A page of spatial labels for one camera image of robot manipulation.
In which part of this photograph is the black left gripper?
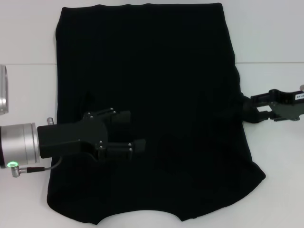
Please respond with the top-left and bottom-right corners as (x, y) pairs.
(37, 107), (147, 162)

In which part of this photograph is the black t-shirt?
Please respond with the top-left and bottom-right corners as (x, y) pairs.
(46, 2), (266, 219)

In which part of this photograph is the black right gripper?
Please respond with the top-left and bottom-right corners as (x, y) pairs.
(245, 85), (304, 124)

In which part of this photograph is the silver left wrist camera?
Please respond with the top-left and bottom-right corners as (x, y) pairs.
(0, 64), (10, 116)

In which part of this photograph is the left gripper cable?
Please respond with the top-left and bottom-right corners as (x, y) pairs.
(10, 155), (64, 178)

